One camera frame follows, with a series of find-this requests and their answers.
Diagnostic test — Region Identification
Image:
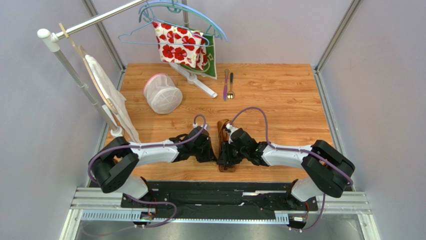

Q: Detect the brown cloth napkin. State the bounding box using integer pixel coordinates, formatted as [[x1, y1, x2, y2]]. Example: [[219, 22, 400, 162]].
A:
[[217, 119, 236, 173]]

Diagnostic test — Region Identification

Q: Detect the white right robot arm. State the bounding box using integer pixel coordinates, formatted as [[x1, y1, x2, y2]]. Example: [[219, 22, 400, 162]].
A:
[[217, 123, 356, 202]]

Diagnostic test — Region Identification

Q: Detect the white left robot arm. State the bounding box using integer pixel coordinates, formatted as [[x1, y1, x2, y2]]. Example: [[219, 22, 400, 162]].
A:
[[88, 124, 217, 200]]

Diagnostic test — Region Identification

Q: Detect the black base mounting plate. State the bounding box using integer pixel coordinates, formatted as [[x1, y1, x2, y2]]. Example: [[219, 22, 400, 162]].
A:
[[120, 179, 320, 221]]

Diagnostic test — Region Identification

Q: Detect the white mesh laundry basket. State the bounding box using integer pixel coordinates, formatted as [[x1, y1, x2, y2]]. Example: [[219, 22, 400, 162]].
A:
[[143, 73, 183, 115]]

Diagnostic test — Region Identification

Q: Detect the green patterned cloth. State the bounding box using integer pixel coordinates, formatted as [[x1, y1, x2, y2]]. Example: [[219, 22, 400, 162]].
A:
[[178, 33, 217, 79]]

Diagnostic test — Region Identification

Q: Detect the red floral cloth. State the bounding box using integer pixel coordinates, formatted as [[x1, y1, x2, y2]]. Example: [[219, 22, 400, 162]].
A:
[[152, 21, 207, 70]]

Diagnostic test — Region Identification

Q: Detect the white mesh garment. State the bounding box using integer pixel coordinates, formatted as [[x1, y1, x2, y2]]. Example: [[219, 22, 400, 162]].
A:
[[85, 54, 141, 143]]

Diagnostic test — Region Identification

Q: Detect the wooden hanger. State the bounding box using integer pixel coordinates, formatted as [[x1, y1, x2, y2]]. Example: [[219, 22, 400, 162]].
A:
[[59, 23, 114, 114]]

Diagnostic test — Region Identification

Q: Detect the blue plastic hanger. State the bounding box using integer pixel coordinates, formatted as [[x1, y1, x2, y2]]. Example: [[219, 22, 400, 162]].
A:
[[141, 0, 230, 42]]

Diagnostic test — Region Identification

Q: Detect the teal plastic hanger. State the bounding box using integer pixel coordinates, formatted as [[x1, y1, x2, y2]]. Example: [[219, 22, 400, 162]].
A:
[[138, 0, 221, 38]]

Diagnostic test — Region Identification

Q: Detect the white clothes rack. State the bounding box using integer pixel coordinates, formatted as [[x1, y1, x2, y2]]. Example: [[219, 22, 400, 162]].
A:
[[37, 0, 228, 132]]

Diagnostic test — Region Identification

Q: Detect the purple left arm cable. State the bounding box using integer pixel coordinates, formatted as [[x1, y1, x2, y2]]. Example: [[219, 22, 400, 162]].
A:
[[87, 114, 208, 229]]

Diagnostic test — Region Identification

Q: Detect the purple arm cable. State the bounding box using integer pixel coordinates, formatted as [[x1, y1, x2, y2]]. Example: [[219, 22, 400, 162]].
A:
[[229, 106, 354, 233], [87, 114, 208, 229]]

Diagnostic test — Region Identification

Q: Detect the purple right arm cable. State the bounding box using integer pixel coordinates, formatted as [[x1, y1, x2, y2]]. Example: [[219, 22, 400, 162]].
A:
[[229, 106, 354, 233]]

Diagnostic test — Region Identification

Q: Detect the gold spoon black handle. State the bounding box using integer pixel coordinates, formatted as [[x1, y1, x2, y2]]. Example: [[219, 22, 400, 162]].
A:
[[227, 72, 235, 100]]

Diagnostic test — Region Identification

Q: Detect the purple handled knife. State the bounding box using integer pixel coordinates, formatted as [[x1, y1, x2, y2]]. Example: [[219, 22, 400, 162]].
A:
[[223, 68, 230, 102]]

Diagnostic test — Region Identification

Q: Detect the light blue wire hanger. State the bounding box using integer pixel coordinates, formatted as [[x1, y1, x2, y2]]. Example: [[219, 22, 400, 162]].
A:
[[117, 20, 210, 48]]

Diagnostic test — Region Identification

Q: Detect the aluminium frame rail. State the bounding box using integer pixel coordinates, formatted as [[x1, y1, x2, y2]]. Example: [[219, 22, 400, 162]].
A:
[[70, 187, 372, 224]]

